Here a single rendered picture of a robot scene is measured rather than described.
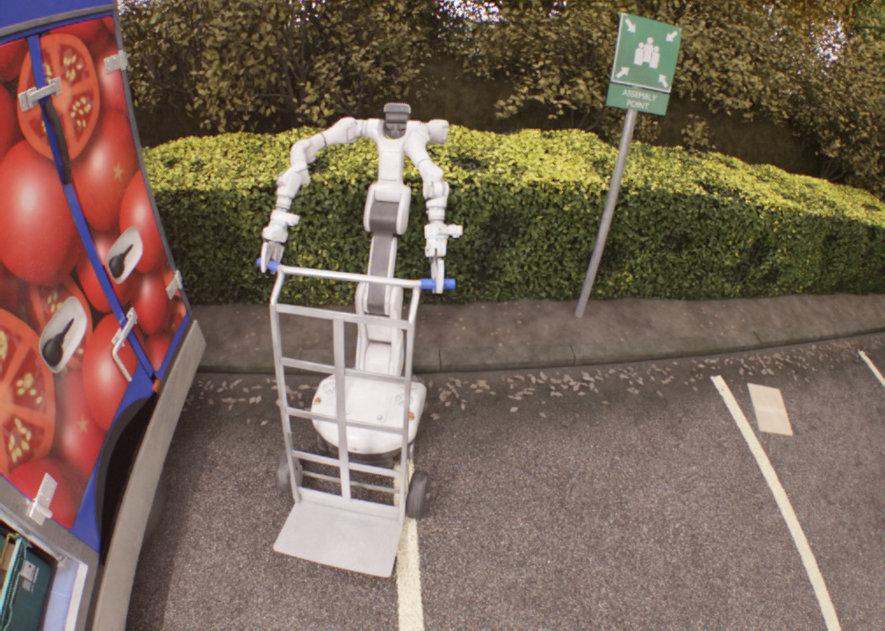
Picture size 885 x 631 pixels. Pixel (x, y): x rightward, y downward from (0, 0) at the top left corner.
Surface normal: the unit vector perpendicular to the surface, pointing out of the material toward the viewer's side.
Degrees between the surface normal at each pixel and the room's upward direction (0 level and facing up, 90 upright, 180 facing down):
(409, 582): 0
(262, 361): 0
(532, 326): 6
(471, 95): 54
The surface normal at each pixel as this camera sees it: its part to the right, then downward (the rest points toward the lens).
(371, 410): 0.04, -0.78
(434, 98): 0.16, 0.06
